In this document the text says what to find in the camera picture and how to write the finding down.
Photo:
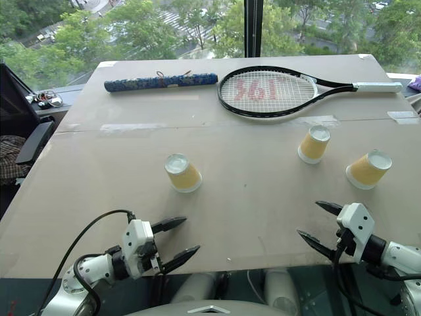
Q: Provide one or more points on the black office chair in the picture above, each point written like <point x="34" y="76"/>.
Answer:
<point x="16" y="108"/>

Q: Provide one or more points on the plaid cloth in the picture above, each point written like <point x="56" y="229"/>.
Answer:
<point x="10" y="164"/>

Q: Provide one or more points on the white rounded robot leg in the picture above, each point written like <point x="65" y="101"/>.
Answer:
<point x="197" y="288"/>
<point x="281" y="289"/>

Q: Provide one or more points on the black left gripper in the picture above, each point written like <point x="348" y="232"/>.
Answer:
<point x="157" y="258"/>

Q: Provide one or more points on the purple object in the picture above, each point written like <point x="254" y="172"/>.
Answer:
<point x="416" y="82"/>

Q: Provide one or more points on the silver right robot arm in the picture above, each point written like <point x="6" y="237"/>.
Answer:
<point x="403" y="255"/>

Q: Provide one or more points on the clear tape strip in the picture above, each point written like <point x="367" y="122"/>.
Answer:
<point x="403" y="116"/>

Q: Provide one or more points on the black white tennis racket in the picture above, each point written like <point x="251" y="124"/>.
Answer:
<point x="378" y="87"/>

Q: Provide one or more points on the blue patterned fabric tube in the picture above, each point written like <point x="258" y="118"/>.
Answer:
<point x="148" y="82"/>

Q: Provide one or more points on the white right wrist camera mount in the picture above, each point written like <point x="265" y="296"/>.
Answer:
<point x="356" y="217"/>

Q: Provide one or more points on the silver robot torso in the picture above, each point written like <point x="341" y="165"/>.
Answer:
<point x="204" y="309"/>

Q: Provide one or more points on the yellow white paper cup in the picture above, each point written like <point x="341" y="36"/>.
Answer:
<point x="185" y="177"/>
<point x="314" y="146"/>
<point x="365" y="171"/>

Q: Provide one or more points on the black window frame post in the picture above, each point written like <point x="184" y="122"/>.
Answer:
<point x="253" y="26"/>

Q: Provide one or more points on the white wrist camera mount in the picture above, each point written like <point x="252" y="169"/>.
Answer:
<point x="136" y="237"/>
<point x="356" y="217"/>

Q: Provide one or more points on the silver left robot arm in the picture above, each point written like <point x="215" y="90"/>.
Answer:
<point x="95" y="266"/>

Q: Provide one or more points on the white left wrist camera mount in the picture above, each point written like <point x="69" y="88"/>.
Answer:
<point x="136" y="237"/>

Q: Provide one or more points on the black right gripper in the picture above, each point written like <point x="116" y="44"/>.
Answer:
<point x="347" y="242"/>

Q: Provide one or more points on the dark grey window ledge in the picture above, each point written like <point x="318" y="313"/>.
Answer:
<point x="72" y="93"/>

